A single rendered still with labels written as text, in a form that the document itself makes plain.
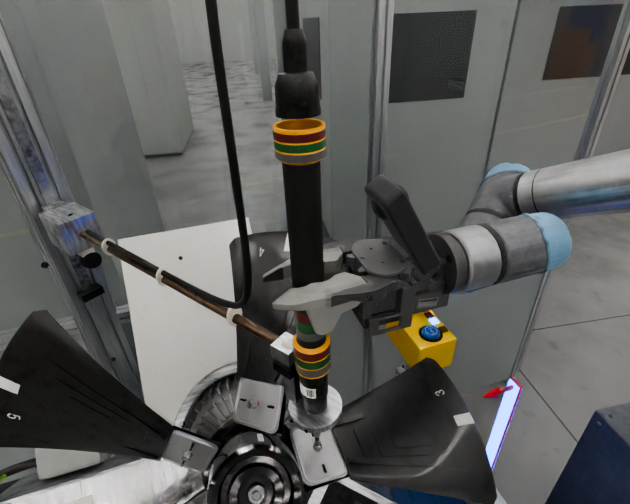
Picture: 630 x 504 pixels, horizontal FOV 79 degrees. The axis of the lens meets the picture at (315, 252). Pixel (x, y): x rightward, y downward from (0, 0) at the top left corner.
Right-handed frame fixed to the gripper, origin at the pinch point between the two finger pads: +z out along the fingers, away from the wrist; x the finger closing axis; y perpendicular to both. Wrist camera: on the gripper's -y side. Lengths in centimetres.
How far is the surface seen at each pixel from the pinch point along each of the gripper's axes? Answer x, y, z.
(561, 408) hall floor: 49, 148, -145
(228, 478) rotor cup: -3.2, 25.3, 9.2
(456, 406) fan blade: 0.2, 32.0, -27.2
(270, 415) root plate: 2.5, 23.6, 2.6
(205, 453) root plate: 1.8, 26.4, 11.9
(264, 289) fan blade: 16.8, 13.0, -0.6
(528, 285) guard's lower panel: 70, 81, -123
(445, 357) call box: 21, 47, -42
